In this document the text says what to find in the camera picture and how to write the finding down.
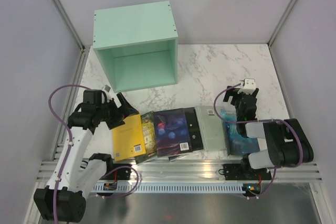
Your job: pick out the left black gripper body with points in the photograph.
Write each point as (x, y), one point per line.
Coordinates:
(109, 111)

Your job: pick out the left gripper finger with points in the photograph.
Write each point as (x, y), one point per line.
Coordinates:
(116, 121)
(126, 109)

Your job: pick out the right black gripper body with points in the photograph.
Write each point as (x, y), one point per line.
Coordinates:
(234, 101)

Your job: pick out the green forest cover book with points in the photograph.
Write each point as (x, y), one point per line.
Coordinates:
(149, 139)

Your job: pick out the yellow book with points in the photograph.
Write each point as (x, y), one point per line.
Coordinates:
(128, 140)

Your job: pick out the dark purple galaxy book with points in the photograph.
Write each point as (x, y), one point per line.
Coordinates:
(171, 133)

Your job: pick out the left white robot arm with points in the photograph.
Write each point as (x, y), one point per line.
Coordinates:
(64, 197)

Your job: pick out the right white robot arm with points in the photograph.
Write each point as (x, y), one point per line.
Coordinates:
(265, 143)

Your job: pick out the grey green notebook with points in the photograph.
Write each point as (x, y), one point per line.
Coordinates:
(211, 128)

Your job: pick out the blue ocean cover book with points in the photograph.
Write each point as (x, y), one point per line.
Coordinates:
(236, 144)

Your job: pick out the black file folder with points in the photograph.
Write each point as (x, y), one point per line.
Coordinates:
(193, 129)

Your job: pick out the mint green open cabinet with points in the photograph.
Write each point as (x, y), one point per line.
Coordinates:
(137, 45)

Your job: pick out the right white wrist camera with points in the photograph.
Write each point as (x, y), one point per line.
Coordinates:
(248, 86)

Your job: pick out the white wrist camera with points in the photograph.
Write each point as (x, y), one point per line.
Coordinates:
(106, 89)
(248, 86)

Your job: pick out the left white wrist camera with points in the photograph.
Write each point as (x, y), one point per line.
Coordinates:
(106, 89)

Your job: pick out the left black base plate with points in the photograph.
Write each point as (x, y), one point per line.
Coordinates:
(122, 173)

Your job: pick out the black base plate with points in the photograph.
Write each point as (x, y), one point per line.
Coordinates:
(236, 172)
(122, 173)

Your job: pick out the aluminium rail beam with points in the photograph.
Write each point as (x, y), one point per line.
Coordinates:
(207, 171)

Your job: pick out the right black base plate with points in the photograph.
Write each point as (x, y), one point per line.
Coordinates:
(236, 172)

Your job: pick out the white slotted cable duct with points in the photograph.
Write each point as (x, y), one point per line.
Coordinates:
(169, 188)

